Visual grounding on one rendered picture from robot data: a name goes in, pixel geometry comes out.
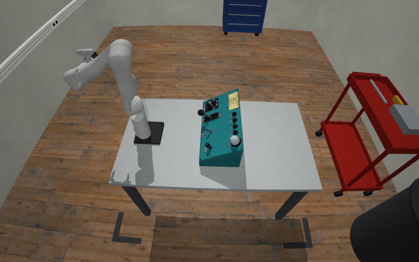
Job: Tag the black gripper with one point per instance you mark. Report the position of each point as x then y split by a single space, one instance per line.
94 55

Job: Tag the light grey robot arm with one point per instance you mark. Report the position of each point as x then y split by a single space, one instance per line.
119 55

